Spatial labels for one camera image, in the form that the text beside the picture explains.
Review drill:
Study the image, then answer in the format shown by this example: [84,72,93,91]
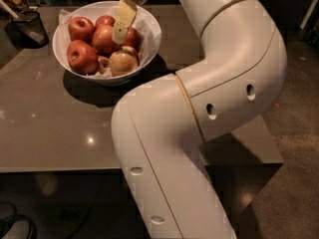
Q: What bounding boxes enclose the small apple front centre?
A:
[98,56,110,75]

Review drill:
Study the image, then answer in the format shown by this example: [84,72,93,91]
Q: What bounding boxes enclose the red apple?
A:
[122,27,140,49]
[95,15,116,28]
[68,17,95,43]
[67,40,99,75]
[92,25,120,56]

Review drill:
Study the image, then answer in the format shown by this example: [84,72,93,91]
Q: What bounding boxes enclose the red apple back left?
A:
[68,17,95,43]

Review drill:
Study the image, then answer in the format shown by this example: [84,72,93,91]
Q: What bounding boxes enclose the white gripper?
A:
[113,0,148,44]

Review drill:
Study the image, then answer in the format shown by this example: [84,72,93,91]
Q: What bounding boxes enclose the black cable on floor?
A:
[0,201,39,239]

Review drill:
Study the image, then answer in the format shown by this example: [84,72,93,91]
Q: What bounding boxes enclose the white ceramic bowl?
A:
[52,0,163,87]

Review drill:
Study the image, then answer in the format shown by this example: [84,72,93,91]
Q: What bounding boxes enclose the red apple right centre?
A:
[122,27,140,49]

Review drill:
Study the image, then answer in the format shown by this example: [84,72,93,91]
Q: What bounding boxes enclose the red apple front left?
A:
[67,40,99,75]

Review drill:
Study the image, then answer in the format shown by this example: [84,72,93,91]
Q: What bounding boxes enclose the white tissue paper liner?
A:
[59,3,162,80]

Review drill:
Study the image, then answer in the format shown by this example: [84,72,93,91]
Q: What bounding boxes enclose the red apple back centre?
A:
[95,15,116,28]

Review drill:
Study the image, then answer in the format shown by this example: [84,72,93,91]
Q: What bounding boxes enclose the yellow green apple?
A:
[109,46,140,77]

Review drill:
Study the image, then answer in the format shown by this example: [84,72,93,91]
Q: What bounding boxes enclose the black mesh pen cup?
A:
[14,11,49,49]

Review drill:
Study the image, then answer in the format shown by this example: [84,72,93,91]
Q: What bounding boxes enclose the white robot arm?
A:
[111,0,287,239]

